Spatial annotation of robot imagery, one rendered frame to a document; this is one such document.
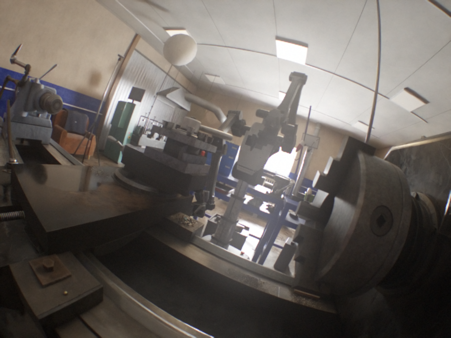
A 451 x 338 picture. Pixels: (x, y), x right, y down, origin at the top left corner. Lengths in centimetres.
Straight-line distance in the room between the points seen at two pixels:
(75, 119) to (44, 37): 194
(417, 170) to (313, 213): 27
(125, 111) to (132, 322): 463
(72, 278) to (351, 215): 40
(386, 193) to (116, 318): 42
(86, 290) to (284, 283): 50
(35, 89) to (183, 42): 355
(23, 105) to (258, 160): 153
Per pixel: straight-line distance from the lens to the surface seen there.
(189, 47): 430
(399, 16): 289
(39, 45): 459
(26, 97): 115
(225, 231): 158
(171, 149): 61
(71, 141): 422
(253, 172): 143
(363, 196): 24
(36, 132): 129
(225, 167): 234
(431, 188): 44
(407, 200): 29
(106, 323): 34
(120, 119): 475
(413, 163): 52
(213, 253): 59
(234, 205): 152
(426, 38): 312
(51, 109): 92
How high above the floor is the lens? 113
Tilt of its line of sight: 5 degrees down
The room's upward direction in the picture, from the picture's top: 20 degrees clockwise
